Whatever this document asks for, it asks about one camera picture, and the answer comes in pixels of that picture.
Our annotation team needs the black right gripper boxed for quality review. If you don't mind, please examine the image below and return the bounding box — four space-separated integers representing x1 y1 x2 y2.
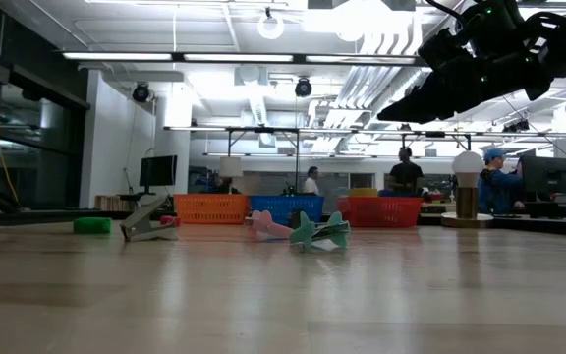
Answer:
376 48 554 123

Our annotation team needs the teal staple remover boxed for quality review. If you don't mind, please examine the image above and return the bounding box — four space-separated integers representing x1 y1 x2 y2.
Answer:
288 210 352 253

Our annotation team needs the dark staple remover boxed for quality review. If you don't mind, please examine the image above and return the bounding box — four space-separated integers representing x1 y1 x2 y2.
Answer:
288 208 309 230

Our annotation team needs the pink toy airplane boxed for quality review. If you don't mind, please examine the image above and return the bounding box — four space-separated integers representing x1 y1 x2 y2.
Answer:
244 209 295 242

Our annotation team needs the grey staple remover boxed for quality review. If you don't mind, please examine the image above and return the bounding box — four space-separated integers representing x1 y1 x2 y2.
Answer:
119 193 179 243

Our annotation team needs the small green stapler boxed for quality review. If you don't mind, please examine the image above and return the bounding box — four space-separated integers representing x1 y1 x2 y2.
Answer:
72 216 113 235

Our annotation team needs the person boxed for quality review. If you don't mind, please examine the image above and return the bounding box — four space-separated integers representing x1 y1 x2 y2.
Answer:
388 146 425 198
477 148 528 215
302 165 321 197
213 175 241 196

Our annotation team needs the white bulb table lamp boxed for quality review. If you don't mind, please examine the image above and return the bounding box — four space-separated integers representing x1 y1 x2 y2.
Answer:
440 149 495 230

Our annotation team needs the red plastic basket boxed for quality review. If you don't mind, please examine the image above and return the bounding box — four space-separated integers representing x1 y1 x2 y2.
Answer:
336 196 425 229

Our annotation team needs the black computer monitor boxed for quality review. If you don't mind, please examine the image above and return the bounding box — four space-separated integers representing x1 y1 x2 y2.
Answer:
139 154 179 196
521 155 566 198

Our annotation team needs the blue plastic basket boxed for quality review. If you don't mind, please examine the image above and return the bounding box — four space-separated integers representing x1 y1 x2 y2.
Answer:
249 195 325 226

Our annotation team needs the white lampshade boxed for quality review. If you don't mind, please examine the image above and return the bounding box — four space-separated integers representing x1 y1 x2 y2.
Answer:
218 156 244 179

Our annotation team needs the orange plastic basket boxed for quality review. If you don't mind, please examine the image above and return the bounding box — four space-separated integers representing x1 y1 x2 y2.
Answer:
173 193 251 226

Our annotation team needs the overhead LED light bar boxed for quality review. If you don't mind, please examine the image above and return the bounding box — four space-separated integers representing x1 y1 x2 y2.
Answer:
61 50 425 66

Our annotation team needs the wooden crate shelf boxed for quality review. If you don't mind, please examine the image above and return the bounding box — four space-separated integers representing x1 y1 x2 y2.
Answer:
94 195 140 212

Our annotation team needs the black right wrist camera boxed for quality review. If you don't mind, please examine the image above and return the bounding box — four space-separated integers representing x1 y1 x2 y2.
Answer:
418 28 467 70

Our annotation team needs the black background gantry frame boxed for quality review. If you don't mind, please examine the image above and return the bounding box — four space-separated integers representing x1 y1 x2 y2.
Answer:
164 125 566 196

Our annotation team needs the white ring ceiling lamp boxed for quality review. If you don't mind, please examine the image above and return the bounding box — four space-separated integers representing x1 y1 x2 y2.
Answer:
256 10 286 40

